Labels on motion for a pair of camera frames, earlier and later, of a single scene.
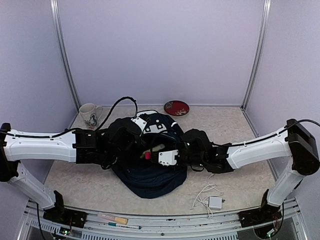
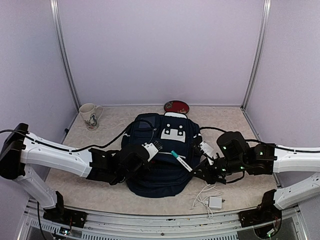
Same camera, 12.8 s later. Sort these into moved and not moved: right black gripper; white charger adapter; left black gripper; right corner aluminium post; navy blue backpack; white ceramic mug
Moved: left black gripper; navy blue backpack; right black gripper
Not moved: right corner aluminium post; white charger adapter; white ceramic mug
